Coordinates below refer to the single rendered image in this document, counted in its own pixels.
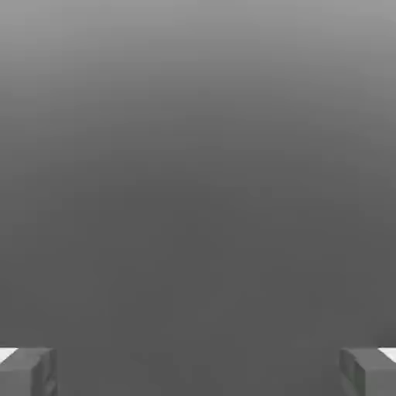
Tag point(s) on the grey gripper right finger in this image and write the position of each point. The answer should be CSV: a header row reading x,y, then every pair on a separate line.
x,y
371,374

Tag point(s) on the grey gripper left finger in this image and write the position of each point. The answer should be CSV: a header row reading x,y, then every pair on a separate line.
x,y
24,374

